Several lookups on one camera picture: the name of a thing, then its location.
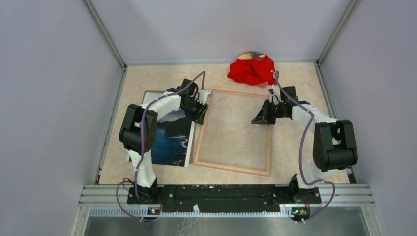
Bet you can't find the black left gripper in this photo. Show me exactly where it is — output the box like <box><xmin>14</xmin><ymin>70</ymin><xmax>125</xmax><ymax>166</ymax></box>
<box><xmin>181</xmin><ymin>97</ymin><xmax>209</xmax><ymax>125</ymax></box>

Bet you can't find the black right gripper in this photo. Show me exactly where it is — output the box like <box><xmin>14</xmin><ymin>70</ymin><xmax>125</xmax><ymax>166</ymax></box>
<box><xmin>252</xmin><ymin>99</ymin><xmax>287</xmax><ymax>125</ymax></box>

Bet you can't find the pink photo frame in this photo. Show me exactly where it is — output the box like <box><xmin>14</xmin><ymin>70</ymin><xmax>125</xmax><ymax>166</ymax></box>
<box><xmin>193</xmin><ymin>88</ymin><xmax>271</xmax><ymax>176</ymax></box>

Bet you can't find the seascape photo print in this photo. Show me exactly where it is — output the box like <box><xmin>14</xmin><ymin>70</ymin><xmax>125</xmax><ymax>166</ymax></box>
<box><xmin>120</xmin><ymin>91</ymin><xmax>195</xmax><ymax>167</ymax></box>

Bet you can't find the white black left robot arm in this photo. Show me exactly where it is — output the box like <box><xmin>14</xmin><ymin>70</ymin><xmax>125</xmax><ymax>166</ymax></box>
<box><xmin>119</xmin><ymin>79</ymin><xmax>212</xmax><ymax>203</ymax></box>

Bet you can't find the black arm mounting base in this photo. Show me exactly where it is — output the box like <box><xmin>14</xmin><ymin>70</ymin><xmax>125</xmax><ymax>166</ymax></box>
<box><xmin>127</xmin><ymin>184</ymin><xmax>322</xmax><ymax>213</ymax></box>

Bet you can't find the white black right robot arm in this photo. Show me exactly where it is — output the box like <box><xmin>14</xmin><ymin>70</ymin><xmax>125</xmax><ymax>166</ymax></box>
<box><xmin>251</xmin><ymin>85</ymin><xmax>358</xmax><ymax>203</ymax></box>

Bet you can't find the brown backing board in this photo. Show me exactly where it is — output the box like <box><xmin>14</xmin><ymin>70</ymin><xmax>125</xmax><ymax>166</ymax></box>
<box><xmin>151</xmin><ymin>110</ymin><xmax>195</xmax><ymax>167</ymax></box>

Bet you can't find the red crumpled cloth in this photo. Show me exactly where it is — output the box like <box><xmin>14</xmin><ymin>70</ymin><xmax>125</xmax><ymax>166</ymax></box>
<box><xmin>227</xmin><ymin>51</ymin><xmax>276</xmax><ymax>86</ymax></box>

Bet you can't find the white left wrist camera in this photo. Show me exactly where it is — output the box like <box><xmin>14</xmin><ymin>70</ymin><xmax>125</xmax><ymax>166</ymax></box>
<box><xmin>196</xmin><ymin>89</ymin><xmax>212</xmax><ymax>104</ymax></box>

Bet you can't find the aluminium front rail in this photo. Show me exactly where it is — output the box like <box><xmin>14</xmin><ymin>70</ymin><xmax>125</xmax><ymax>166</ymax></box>
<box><xmin>71</xmin><ymin>184</ymin><xmax>386</xmax><ymax>236</ymax></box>

